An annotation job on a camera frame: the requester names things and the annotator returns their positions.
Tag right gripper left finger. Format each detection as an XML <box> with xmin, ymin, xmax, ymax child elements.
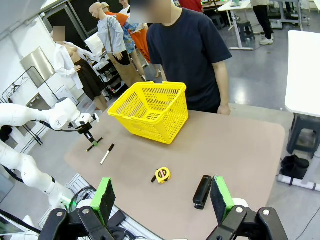
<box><xmin>38</xmin><ymin>177</ymin><xmax>117</xmax><ymax>240</ymax></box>

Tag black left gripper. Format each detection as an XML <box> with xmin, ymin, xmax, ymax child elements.
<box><xmin>74</xmin><ymin>122</ymin><xmax>99</xmax><ymax>148</ymax></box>

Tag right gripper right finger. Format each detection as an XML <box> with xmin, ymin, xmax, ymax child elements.
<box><xmin>206</xmin><ymin>175</ymin><xmax>290</xmax><ymax>240</ymax></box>

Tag black pen yellow ends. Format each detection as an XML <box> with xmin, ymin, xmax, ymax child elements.
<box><xmin>86</xmin><ymin>137</ymin><xmax>104</xmax><ymax>152</ymax></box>

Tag black stapler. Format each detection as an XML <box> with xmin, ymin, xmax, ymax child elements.
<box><xmin>192</xmin><ymin>174</ymin><xmax>213</xmax><ymax>210</ymax></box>

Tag person's left forearm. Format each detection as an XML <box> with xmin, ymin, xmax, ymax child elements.
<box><xmin>212</xmin><ymin>59</ymin><xmax>231</xmax><ymax>108</ymax></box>

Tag person's right forearm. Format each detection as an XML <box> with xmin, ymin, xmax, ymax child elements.
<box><xmin>159</xmin><ymin>63</ymin><xmax>168</xmax><ymax>82</ymax></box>

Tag yellow plastic shopping basket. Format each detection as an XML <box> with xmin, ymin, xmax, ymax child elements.
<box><xmin>107</xmin><ymin>81</ymin><xmax>190</xmax><ymax>145</ymax></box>

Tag person in navy t-shirt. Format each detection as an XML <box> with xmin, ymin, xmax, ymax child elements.
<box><xmin>129</xmin><ymin>0</ymin><xmax>233</xmax><ymax>115</ymax></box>

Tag person in red hoodie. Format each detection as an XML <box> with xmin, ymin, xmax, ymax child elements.
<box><xmin>178</xmin><ymin>0</ymin><xmax>204</xmax><ymax>14</ymax></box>

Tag person in black trousers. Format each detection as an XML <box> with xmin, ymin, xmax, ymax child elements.
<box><xmin>250</xmin><ymin>0</ymin><xmax>275</xmax><ymax>46</ymax></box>

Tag person's left hand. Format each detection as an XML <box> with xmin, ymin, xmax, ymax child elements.
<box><xmin>217</xmin><ymin>104</ymin><xmax>231</xmax><ymax>116</ymax></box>

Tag white marker black cap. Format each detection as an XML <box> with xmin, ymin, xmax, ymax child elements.
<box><xmin>99</xmin><ymin>143</ymin><xmax>116</xmax><ymax>166</ymax></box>

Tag yellow tape measure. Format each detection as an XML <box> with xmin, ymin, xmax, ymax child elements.
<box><xmin>150</xmin><ymin>167</ymin><xmax>172</xmax><ymax>185</ymax></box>

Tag black shelf cart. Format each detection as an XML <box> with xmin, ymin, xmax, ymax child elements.
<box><xmin>95</xmin><ymin>59</ymin><xmax>129</xmax><ymax>101</ymax></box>

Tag mannequin white shirt dark skirt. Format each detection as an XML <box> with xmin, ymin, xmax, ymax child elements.
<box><xmin>49</xmin><ymin>26</ymin><xmax>110</xmax><ymax>113</ymax></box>

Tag black shoes pair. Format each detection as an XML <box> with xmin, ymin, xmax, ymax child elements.
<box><xmin>280</xmin><ymin>154</ymin><xmax>311</xmax><ymax>180</ymax></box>

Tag black metal rack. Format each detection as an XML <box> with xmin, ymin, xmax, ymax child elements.
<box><xmin>1</xmin><ymin>65</ymin><xmax>61</xmax><ymax>153</ymax></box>

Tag stainless steel panel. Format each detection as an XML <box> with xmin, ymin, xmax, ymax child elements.
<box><xmin>19</xmin><ymin>46</ymin><xmax>56</xmax><ymax>89</ymax></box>

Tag mannequin grey shirt brown apron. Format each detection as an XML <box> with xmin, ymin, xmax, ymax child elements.
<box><xmin>89</xmin><ymin>2</ymin><xmax>144</xmax><ymax>89</ymax></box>

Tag grey plastic stool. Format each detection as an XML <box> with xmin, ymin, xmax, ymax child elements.
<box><xmin>286</xmin><ymin>113</ymin><xmax>320</xmax><ymax>160</ymax></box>

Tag mannequin orange shirt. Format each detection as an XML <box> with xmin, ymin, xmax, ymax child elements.
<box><xmin>100</xmin><ymin>1</ymin><xmax>131</xmax><ymax>29</ymax></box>

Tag large white table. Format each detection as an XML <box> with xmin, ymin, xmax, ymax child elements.
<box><xmin>284</xmin><ymin>29</ymin><xmax>320</xmax><ymax>119</ymax></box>

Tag small grey stool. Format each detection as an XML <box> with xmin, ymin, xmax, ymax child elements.
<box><xmin>235</xmin><ymin>21</ymin><xmax>256</xmax><ymax>43</ymax></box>

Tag white desk grey legs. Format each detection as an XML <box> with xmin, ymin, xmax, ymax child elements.
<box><xmin>216</xmin><ymin>0</ymin><xmax>254</xmax><ymax>51</ymax></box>

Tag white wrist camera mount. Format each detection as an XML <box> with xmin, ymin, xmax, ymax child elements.
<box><xmin>74</xmin><ymin>112</ymin><xmax>100</xmax><ymax>126</ymax></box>

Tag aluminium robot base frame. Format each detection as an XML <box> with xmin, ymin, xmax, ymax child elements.
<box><xmin>65</xmin><ymin>172</ymin><xmax>99</xmax><ymax>210</ymax></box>

